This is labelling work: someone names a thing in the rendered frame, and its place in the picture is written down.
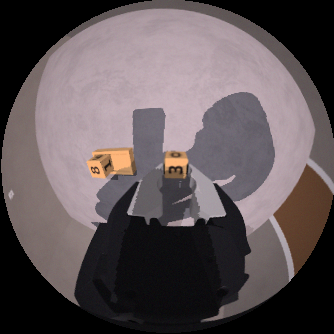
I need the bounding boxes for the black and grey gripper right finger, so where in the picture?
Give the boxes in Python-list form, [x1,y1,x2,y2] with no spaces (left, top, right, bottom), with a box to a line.
[186,163,251,256]

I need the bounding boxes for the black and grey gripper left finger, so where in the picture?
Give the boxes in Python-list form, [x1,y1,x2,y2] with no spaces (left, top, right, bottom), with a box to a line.
[99,163,165,256]

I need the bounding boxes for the wooden calendar cube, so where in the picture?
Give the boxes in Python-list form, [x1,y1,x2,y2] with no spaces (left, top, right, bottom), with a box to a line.
[87,154,114,178]
[164,151,188,179]

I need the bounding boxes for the brown rectangular tray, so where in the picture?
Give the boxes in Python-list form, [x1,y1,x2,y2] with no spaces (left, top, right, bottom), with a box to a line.
[92,147,136,175]

